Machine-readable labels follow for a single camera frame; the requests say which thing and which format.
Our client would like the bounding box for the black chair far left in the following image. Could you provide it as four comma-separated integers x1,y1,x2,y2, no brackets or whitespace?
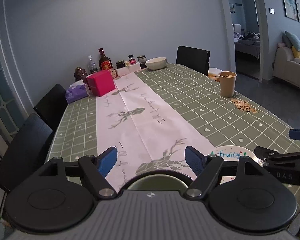
33,84,68,132

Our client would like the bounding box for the black chair near left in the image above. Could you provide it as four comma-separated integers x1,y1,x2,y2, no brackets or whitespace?
0,113,54,193

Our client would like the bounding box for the framed wall picture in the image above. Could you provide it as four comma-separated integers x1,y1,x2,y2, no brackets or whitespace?
283,0,298,21

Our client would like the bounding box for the purple tissue box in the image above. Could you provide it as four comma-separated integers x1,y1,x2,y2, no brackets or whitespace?
65,84,90,104

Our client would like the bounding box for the white deer table runner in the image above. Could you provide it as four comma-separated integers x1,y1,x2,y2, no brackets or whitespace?
96,73,215,191

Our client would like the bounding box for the cream bowl at far end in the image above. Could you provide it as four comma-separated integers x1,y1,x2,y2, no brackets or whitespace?
146,57,167,71

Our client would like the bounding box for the white cloth on stool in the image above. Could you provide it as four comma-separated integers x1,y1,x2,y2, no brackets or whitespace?
207,67,223,82

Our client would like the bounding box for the green checked tablecloth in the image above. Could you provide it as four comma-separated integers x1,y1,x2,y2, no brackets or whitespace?
48,64,300,161

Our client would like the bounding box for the orange steel bowl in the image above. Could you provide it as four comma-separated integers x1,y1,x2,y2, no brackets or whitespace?
121,170,193,191

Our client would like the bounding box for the dark glass jar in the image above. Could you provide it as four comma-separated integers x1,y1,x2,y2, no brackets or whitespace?
116,60,126,69

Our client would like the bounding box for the beige paper cup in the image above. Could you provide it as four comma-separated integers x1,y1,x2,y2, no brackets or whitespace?
219,71,237,98

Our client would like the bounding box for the clear water bottle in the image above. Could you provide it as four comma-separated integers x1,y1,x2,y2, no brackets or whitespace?
88,55,98,74

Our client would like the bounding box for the bed in far room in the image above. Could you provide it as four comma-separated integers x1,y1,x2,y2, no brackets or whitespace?
232,24,261,60

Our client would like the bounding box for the green ceramic bowl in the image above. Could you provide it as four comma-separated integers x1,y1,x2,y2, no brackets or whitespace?
127,174,188,192

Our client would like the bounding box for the brown figurine ornament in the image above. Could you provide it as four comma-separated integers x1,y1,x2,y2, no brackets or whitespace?
74,67,88,83

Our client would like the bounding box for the pink square box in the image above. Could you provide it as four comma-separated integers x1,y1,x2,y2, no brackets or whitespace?
87,70,115,96

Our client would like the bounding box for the beige sofa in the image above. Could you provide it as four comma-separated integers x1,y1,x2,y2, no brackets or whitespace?
272,31,300,94

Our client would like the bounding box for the white box at far end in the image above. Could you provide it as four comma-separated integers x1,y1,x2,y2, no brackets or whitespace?
116,62,141,77

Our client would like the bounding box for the brown liquor bottle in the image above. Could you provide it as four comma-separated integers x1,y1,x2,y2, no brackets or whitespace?
98,48,113,70

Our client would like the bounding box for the small glass jar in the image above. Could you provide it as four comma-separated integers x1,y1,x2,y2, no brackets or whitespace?
137,55,147,69

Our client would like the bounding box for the glass panel door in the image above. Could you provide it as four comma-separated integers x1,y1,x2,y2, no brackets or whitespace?
0,63,25,144

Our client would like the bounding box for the red label jar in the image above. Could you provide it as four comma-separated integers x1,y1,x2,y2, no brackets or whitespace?
128,54,136,65

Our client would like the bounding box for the black chair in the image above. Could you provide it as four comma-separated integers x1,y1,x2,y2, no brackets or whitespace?
33,84,68,132
176,46,210,76
0,113,54,193

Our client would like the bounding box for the fruity painted white plate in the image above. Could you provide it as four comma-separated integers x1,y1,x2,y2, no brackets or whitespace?
210,145,265,186

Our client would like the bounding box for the black chair right side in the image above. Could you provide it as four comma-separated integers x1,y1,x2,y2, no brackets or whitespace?
176,46,210,76

